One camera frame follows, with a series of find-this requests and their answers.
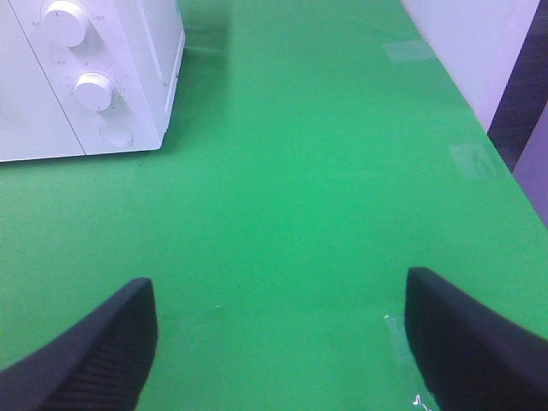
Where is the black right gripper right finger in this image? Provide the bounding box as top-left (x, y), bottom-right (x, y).
top-left (404, 267), bottom-right (547, 410)

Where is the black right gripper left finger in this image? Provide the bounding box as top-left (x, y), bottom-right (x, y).
top-left (1, 277), bottom-right (158, 410)

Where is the round door release button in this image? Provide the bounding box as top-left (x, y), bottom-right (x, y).
top-left (99, 122), bottom-right (133, 146)

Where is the white microwave door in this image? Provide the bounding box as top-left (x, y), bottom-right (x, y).
top-left (1, 1), bottom-right (84, 162)

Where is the white control knob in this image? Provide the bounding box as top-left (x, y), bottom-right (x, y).
top-left (41, 0), bottom-right (89, 48)
top-left (74, 72), bottom-right (114, 111)

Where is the clear tape patch front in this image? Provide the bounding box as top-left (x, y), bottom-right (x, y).
top-left (384, 314), bottom-right (432, 410)

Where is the clear tape patch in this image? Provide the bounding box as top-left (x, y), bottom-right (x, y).
top-left (384, 314), bottom-right (432, 410)
top-left (383, 39), bottom-right (436, 63)
top-left (450, 143), bottom-right (504, 180)

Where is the white microwave oven body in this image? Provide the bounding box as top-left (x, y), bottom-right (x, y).
top-left (7, 1), bottom-right (185, 156)

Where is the clear tape patch far right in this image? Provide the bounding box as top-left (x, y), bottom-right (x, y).
top-left (383, 39), bottom-right (436, 63)

